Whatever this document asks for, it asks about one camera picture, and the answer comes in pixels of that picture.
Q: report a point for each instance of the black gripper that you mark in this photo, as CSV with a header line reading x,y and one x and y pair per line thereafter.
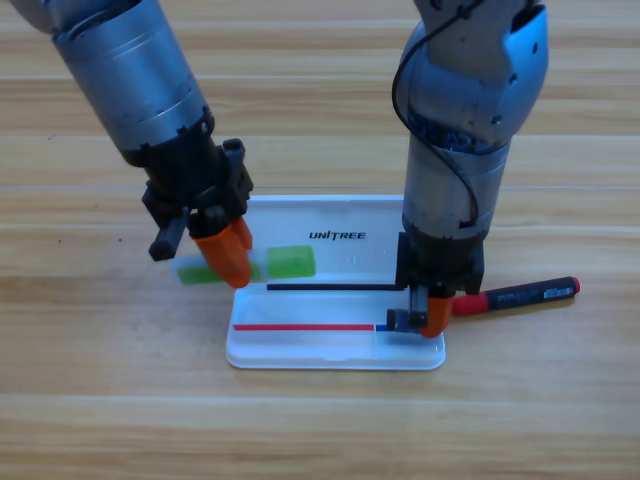
x,y
445,265
190,175

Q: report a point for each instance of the black eraser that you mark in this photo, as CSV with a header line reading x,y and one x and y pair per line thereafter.
x,y
400,320

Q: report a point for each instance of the red and black marker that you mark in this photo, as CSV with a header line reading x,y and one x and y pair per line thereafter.
x,y
525,295

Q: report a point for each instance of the white Unitree pencil case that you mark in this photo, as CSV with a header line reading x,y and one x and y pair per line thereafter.
x,y
310,345

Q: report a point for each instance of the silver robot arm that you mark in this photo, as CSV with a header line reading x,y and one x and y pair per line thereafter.
x,y
480,100
130,80

